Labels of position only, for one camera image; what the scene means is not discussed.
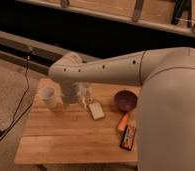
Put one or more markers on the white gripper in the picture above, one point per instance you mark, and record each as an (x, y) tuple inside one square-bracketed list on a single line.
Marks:
[(70, 93)]

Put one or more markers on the orange pepper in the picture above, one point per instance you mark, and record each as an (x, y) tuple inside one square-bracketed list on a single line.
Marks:
[(123, 122)]

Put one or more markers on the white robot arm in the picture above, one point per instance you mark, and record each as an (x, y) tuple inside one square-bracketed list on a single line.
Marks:
[(165, 112)]

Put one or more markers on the clear plastic bottle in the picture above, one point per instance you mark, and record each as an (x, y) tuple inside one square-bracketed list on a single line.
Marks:
[(87, 95)]

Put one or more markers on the white sponge block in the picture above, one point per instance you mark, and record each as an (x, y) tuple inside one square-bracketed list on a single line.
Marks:
[(96, 111)]

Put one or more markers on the wooden table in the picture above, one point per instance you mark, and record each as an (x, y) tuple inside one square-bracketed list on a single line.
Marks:
[(71, 136)]

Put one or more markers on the purple bowl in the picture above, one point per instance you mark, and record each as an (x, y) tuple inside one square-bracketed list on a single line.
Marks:
[(125, 100)]

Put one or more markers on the black snack packet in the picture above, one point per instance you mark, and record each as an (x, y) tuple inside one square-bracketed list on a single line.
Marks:
[(128, 137)]

